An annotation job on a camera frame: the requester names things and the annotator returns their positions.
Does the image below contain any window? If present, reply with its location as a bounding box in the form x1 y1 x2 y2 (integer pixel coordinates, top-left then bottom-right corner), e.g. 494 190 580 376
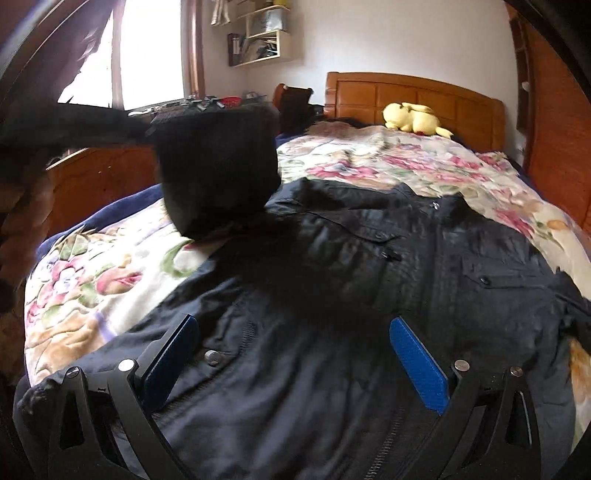
59 0 204 110

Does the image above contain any wooden chair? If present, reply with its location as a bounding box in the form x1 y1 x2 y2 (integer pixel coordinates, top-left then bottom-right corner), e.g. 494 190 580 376
273 83 315 134

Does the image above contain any floral fleece blanket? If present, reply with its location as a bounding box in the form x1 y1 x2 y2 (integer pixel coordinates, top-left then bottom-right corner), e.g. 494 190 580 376
22 120 591 407

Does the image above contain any white wall shelf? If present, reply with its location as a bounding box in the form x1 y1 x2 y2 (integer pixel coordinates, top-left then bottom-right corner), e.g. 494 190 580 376
211 0 290 67

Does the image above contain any wooden bed headboard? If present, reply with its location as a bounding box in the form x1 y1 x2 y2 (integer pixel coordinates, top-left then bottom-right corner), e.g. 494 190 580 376
323 71 507 153

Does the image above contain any wooden louvered wardrobe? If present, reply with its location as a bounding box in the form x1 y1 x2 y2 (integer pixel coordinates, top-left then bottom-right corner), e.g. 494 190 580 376
506 4 590 232

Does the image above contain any long wooden desk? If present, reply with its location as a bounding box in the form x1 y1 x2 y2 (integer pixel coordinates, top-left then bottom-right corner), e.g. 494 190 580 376
48 98 266 235

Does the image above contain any black jacket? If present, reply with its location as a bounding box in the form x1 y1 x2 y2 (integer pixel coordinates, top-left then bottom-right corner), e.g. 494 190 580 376
1 103 590 479

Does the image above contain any yellow plush toy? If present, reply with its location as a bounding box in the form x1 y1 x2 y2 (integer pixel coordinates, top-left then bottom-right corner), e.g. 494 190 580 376
383 102 453 139

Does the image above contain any red bowl on desk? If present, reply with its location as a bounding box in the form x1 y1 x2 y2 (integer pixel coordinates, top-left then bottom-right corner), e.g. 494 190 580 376
221 96 242 108

